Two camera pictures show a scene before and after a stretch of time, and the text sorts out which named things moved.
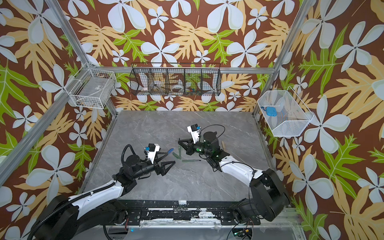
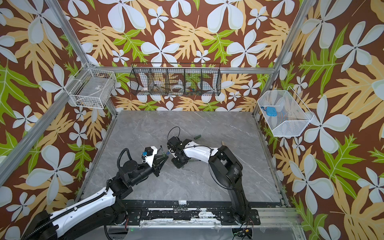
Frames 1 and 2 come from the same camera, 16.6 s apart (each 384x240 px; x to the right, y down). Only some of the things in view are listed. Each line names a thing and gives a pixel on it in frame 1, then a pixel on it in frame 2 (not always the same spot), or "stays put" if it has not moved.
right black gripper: (192, 147) to (177, 154)
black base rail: (165, 211) stays put
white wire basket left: (91, 88) stays put
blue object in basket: (270, 111) stays put
